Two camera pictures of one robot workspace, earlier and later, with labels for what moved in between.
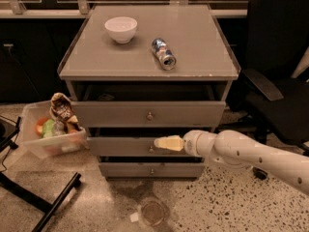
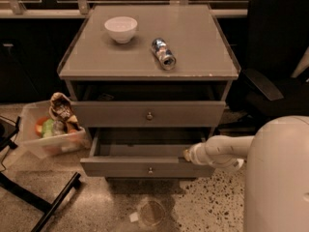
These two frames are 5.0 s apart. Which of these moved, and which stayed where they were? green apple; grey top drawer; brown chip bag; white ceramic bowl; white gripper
Moved: white gripper
Stayed: green apple; grey top drawer; brown chip bag; white ceramic bowl
